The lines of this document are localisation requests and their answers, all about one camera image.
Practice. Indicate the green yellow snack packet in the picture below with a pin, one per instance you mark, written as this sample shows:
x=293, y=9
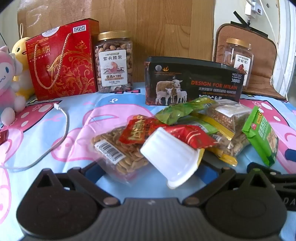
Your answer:
x=203, y=124

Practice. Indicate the glossy red snack packet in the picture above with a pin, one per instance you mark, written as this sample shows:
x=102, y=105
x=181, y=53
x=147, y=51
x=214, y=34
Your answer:
x=192, y=135

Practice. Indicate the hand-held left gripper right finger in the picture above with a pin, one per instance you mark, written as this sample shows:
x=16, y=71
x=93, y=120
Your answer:
x=211, y=172

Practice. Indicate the red gift bag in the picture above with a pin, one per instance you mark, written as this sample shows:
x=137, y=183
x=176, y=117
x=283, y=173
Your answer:
x=62, y=62

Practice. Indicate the pink rabbit plush toy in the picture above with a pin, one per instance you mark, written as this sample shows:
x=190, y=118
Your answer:
x=8, y=78

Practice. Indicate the clear bag of pale seeds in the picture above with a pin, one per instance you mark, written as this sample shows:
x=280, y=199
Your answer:
x=124, y=160

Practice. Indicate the cartoon pig printed blanket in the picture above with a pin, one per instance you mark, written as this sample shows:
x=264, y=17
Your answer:
x=76, y=104

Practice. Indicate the yellow duck plush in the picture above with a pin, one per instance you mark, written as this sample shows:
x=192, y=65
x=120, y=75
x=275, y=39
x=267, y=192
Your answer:
x=20, y=48

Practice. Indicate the cashew jar with gold lid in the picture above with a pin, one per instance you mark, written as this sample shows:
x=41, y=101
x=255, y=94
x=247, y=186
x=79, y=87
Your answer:
x=113, y=62

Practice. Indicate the pecan jar with gold lid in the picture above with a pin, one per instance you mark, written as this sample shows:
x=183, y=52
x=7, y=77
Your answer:
x=241, y=58

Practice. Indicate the white plastic cup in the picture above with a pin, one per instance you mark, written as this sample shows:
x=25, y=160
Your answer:
x=166, y=155

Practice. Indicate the green serrated edge snack packet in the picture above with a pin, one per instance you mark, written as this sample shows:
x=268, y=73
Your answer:
x=261, y=134

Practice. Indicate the yellow zip clear grain bag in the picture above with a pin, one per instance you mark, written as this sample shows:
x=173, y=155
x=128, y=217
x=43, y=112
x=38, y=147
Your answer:
x=229, y=129

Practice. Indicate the white window frame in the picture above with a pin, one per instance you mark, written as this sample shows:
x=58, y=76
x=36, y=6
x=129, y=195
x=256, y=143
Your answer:
x=286, y=46

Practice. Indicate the white plug adapter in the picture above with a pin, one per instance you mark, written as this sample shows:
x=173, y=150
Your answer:
x=253, y=7

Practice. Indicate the small dark red packet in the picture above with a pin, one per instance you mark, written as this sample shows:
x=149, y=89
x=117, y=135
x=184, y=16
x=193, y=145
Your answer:
x=2, y=136

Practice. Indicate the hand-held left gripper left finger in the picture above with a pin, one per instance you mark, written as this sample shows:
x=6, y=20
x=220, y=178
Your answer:
x=86, y=175

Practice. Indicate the brown seat cushion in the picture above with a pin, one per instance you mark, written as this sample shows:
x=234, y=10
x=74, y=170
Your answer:
x=263, y=60

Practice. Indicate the black sheep print tin box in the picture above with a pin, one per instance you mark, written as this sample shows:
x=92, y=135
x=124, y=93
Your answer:
x=196, y=81

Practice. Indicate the red gold print snack packet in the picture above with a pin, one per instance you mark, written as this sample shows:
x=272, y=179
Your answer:
x=138, y=132

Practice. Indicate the wooden board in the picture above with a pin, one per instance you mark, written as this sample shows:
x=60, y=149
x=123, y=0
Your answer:
x=150, y=27

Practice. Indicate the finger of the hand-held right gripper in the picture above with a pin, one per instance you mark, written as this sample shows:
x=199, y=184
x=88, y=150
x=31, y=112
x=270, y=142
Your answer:
x=268, y=170

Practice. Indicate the black tape strip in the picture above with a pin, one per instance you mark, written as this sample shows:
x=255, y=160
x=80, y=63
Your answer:
x=254, y=30
x=238, y=16

